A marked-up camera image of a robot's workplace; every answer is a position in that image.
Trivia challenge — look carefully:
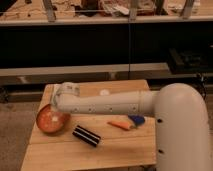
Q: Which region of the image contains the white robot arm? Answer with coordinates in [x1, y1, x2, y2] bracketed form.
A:
[51, 82, 213, 171]

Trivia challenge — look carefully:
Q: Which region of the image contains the blue toy object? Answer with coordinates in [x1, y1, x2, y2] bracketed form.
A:
[128, 115, 145, 127]

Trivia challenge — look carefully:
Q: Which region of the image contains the black equipment on shelf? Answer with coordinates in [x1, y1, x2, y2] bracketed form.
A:
[167, 48, 213, 74]

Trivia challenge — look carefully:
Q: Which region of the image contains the black striped rectangular box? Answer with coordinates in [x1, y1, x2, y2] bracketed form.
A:
[72, 125, 101, 147]

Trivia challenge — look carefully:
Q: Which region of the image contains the orange carrot toy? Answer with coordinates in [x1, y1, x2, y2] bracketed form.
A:
[107, 121, 131, 130]

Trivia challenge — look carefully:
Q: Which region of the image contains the small white round disc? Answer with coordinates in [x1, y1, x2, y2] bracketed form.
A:
[99, 89, 110, 96]

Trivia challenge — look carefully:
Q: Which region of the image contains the wooden table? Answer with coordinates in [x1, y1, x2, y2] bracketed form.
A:
[20, 79, 158, 171]

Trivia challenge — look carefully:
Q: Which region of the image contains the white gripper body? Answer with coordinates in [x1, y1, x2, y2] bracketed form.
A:
[50, 82, 80, 106]

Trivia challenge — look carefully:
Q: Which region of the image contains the orange ceramic bowl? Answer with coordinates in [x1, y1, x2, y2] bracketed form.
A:
[36, 104, 70, 134]

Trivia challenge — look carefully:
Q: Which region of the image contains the long metal shelf rack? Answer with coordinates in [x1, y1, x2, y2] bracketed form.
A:
[0, 0, 213, 87]

